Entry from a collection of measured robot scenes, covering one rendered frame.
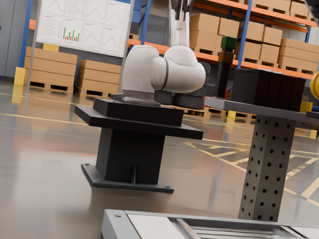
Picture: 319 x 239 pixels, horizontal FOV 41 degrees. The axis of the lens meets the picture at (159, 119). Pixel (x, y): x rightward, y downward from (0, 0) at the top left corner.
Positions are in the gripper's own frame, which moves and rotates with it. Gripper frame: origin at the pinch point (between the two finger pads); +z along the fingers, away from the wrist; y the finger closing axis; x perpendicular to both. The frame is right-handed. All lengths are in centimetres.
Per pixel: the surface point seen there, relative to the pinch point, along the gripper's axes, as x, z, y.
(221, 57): 30.4, 14.8, -3.5
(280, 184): 36, 55, -30
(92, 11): -533, -86, -78
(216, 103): 31.1, 30.0, -3.1
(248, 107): 38.1, 30.2, -11.3
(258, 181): 35, 55, -21
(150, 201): -1, 73, 3
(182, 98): -615, 37, -291
